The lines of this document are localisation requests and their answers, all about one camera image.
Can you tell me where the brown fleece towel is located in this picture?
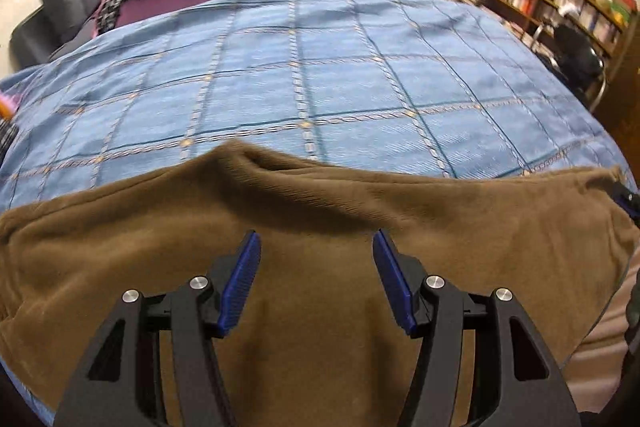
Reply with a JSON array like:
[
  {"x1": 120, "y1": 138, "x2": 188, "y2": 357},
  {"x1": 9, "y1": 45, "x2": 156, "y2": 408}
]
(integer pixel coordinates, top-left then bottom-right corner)
[{"x1": 0, "y1": 142, "x2": 640, "y2": 427}]

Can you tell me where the black office chair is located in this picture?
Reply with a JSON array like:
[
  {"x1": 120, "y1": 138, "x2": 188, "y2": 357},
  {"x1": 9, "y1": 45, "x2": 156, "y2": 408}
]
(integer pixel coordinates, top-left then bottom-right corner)
[{"x1": 529, "y1": 21, "x2": 609, "y2": 114}]

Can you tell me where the purple cloth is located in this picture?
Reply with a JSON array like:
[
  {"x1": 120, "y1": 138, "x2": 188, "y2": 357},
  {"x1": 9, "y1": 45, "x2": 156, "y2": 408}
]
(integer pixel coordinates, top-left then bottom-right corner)
[{"x1": 114, "y1": 0, "x2": 217, "y2": 28}]

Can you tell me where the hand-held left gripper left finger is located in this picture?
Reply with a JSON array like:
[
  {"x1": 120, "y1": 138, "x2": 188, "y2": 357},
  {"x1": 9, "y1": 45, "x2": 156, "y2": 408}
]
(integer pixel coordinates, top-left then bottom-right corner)
[{"x1": 52, "y1": 229, "x2": 263, "y2": 427}]

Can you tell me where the blue checked blanket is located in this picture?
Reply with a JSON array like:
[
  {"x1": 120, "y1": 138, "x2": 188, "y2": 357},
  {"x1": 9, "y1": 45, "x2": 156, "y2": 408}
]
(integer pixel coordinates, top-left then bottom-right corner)
[{"x1": 0, "y1": 0, "x2": 637, "y2": 415}]

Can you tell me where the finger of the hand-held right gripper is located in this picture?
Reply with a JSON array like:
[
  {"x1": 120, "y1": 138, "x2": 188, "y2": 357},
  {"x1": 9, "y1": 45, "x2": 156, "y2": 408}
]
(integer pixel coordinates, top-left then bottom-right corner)
[{"x1": 607, "y1": 179, "x2": 640, "y2": 222}]

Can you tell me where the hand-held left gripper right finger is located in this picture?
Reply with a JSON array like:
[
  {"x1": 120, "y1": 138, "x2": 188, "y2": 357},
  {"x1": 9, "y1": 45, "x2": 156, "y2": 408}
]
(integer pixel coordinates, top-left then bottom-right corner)
[{"x1": 371, "y1": 228, "x2": 583, "y2": 427}]

